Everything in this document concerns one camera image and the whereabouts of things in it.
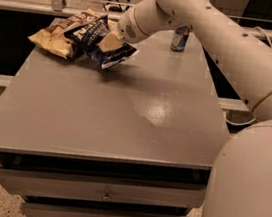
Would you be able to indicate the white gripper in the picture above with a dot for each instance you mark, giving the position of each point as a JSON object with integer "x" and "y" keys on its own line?
{"x": 126, "y": 25}

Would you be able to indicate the blue chip bag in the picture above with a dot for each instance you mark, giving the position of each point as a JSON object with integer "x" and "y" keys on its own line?
{"x": 96, "y": 40}

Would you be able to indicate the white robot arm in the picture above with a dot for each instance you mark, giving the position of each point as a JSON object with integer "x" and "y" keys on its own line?
{"x": 240, "y": 184}

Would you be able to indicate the brown chip bag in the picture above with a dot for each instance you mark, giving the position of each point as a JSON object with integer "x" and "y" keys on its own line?
{"x": 63, "y": 39}

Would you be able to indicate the blue drink can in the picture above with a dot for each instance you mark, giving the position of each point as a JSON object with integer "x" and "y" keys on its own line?
{"x": 179, "y": 40}

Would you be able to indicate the grey drawer cabinet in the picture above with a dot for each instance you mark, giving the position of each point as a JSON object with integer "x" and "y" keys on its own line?
{"x": 155, "y": 118}

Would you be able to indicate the upper grey drawer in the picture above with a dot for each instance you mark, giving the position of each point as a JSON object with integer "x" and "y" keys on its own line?
{"x": 91, "y": 188}

